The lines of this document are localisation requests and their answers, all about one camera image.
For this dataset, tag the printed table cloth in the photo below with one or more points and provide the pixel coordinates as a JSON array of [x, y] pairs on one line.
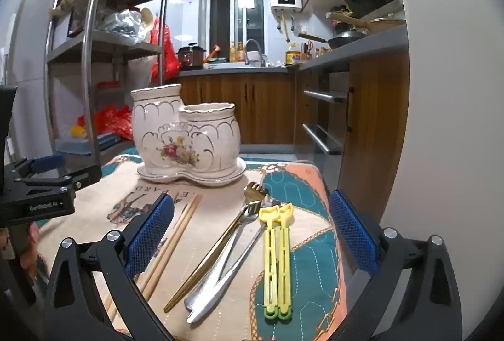
[[315, 246]]

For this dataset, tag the black frying pan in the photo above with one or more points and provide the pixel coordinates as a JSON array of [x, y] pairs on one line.
[[346, 38]]

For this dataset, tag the yellow oil bottle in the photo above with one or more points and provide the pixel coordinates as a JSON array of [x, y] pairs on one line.
[[292, 55]]

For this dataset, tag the kitchen window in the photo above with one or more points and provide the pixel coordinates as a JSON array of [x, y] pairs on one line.
[[236, 10]]

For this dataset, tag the grey kitchen countertop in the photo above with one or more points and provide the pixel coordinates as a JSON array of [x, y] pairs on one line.
[[354, 49]]

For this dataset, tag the gold metal fork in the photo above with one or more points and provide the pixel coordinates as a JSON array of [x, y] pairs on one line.
[[220, 242]]

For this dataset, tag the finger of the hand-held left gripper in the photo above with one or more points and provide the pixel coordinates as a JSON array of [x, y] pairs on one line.
[[75, 177], [47, 162]]

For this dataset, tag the clear plastic bag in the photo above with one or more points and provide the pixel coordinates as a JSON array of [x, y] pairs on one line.
[[122, 24]]

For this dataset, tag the crumpled red plastic bag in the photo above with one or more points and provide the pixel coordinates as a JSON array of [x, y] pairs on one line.
[[114, 120]]

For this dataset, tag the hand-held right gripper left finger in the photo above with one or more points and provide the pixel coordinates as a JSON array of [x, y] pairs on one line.
[[151, 234]]

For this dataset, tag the small yellow item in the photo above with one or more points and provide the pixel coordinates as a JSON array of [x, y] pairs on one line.
[[78, 131]]

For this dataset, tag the silver flower-head spoon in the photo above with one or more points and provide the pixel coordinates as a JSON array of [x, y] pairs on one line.
[[240, 266]]

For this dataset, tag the hanging red plastic bag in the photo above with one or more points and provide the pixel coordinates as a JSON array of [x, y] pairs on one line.
[[167, 53]]

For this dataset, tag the wooden base cabinets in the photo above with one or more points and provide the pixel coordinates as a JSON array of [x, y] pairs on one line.
[[236, 108]]

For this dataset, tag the metal shelf rack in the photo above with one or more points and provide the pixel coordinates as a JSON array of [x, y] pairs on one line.
[[88, 49]]

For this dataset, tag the chrome kitchen faucet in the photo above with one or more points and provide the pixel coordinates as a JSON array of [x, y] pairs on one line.
[[254, 49]]

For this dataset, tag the person's left hand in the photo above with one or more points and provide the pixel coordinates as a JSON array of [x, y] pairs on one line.
[[31, 250]]

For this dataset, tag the white ceramic holder tray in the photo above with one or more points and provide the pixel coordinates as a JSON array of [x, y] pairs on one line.
[[220, 179]]

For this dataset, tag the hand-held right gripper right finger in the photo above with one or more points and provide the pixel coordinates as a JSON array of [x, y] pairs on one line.
[[352, 232]]

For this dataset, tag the white floral ceramic utensil holder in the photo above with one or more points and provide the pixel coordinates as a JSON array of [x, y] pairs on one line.
[[189, 136]]

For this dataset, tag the silver metal fork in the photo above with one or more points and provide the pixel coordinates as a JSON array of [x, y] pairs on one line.
[[228, 250]]

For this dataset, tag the clear plastic storage box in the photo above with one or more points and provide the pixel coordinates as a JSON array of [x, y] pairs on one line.
[[78, 146]]

